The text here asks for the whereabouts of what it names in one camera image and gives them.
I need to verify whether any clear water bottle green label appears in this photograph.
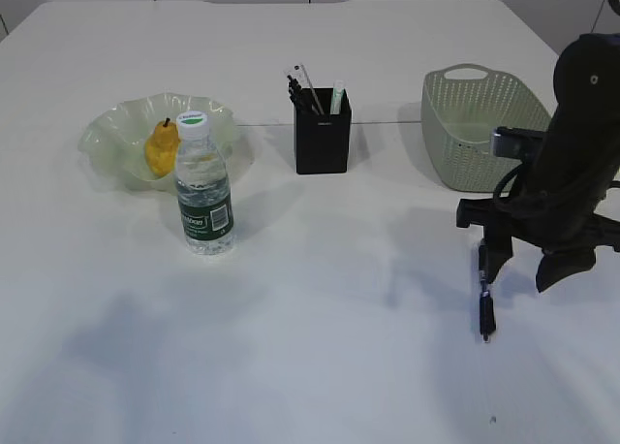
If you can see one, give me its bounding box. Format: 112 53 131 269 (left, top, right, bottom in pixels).
174 111 234 255

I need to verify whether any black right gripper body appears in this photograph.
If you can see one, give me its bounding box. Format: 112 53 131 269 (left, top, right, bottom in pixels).
456 172 619 251

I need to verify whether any blue black right robot arm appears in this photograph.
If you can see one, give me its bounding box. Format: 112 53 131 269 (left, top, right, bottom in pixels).
456 33 619 292

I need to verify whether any black square pen holder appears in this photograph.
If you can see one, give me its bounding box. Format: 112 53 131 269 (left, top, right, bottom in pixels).
294 87 352 174

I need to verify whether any black pen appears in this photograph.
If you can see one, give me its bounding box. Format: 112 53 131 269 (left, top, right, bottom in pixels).
289 88 319 115
478 240 496 342
287 75 321 115

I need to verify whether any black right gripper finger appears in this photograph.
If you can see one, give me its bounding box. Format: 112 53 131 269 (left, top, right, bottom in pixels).
535 243 596 293
481 225 513 284

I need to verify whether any pale green wavy glass plate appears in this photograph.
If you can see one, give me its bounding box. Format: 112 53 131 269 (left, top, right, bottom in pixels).
78 92 254 194

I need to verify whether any teal utility knife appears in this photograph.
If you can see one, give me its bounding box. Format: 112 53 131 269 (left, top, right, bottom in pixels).
329 79 345 115

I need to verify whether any yellow pear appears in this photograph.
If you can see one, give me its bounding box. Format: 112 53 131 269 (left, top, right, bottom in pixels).
144 117 180 177

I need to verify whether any green plastic woven basket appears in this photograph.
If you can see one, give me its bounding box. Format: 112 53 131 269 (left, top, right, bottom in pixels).
420 63 551 193

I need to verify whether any clear plastic ruler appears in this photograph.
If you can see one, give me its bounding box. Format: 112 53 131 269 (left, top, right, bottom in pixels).
285 63 325 115

